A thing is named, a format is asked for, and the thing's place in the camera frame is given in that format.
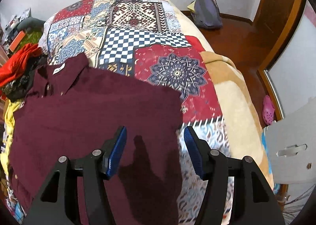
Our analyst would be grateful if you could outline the grey backpack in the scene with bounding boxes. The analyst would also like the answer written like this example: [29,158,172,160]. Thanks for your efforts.
[194,0,223,28]

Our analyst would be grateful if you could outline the dark patterned clothes pile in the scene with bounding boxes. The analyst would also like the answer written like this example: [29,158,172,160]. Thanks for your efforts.
[1,55,48,100]

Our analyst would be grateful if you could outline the pile of papers and clutter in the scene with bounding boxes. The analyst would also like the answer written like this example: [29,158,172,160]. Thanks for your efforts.
[0,8,32,43]

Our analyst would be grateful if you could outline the wooden door frame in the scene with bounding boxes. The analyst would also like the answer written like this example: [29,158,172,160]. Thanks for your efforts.
[250,0,307,72]

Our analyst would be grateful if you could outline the green patterned cloth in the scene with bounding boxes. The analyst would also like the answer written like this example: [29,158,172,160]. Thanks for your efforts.
[15,30,45,50]

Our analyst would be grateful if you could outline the pink clog shoe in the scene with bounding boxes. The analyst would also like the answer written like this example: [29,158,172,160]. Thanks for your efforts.
[262,95,276,125]

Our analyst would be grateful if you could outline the patchwork printed bedspread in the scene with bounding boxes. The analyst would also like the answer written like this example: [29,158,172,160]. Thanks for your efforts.
[0,0,235,225]

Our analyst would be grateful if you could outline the maroon button-up shirt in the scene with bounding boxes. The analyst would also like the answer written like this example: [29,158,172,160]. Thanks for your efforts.
[7,56,184,225]

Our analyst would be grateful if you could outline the white sliding wardrobe door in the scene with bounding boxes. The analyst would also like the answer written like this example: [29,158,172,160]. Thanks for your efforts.
[257,0,316,122]

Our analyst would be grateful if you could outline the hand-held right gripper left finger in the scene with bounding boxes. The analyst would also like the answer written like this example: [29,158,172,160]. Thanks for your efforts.
[23,126,127,225]

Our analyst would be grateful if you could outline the orange box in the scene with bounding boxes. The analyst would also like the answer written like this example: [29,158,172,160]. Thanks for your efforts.
[8,31,26,52]

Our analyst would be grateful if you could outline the grey plush cushion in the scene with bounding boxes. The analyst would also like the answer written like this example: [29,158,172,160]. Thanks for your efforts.
[18,17,46,30]

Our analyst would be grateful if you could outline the red garment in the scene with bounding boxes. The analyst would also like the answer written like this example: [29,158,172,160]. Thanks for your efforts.
[0,43,41,87]

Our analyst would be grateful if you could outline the beige fleece blanket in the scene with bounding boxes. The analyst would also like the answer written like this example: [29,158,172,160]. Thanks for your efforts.
[178,5,275,191]

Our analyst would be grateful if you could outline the yellow garment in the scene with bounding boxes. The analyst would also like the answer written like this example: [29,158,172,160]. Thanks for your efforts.
[2,99,25,156]

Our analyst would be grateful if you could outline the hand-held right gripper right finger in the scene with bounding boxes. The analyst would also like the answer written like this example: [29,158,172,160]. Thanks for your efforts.
[184,126,280,225]

